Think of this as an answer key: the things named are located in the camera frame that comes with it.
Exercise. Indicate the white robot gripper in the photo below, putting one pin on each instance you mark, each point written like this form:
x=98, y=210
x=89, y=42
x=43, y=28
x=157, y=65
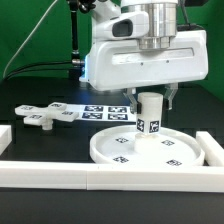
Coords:
x=121, y=64

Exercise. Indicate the white right fence bar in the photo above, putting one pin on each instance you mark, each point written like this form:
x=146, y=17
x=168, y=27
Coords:
x=214, y=153

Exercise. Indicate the white fence bar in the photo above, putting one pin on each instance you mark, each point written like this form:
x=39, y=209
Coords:
x=14, y=174
x=214, y=153
x=5, y=137

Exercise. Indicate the white left fence bar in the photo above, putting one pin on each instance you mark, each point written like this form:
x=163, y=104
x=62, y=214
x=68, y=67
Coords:
x=5, y=137

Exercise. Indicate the white front fence bar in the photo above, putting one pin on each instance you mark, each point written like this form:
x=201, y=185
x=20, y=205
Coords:
x=14, y=174

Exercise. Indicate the white marker sheet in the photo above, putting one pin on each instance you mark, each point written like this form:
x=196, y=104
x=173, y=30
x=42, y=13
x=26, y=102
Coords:
x=103, y=112

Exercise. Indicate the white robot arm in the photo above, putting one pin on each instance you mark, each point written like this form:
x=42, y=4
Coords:
x=139, y=43

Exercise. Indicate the black camera stand pole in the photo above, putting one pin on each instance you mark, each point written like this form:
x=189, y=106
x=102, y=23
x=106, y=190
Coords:
x=77, y=64

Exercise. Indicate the white cross table base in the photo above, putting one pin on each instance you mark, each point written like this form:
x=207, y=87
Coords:
x=44, y=117

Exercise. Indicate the white round table top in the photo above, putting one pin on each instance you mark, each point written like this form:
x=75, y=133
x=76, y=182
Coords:
x=127, y=146

